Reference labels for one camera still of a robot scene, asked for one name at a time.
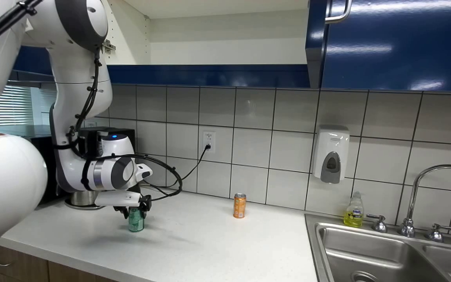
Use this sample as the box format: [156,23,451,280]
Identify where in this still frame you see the white wall outlet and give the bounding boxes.
[198,128,217,156]

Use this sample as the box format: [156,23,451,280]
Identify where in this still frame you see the stainless steel double sink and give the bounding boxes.
[303,213,451,282]

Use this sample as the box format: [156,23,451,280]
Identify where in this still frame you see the green soda can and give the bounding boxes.
[126,206,147,233]

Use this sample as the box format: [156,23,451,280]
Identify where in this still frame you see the wooden base cabinet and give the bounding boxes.
[0,244,119,282]

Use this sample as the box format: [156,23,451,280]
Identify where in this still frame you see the blue cabinet door with handle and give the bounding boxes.
[305,0,451,95]

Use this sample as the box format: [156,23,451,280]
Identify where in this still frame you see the white wall soap dispenser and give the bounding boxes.
[311,127,350,184]

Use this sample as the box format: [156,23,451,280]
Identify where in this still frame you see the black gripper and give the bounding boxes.
[111,192,153,219]

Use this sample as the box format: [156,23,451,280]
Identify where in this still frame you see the yellow dish soap bottle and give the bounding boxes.
[341,189,366,228]

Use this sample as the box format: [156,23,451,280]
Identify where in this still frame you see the window blinds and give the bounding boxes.
[0,83,57,141]

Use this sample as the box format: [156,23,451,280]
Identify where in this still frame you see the black power cord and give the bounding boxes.
[180,144,212,183]

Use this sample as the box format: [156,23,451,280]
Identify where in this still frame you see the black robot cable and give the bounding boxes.
[51,48,184,203]

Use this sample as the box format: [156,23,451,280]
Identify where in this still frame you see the chrome gooseneck faucet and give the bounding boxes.
[368,163,451,242]

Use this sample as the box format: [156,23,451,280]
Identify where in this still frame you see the orange soda can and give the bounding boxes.
[231,191,249,219]

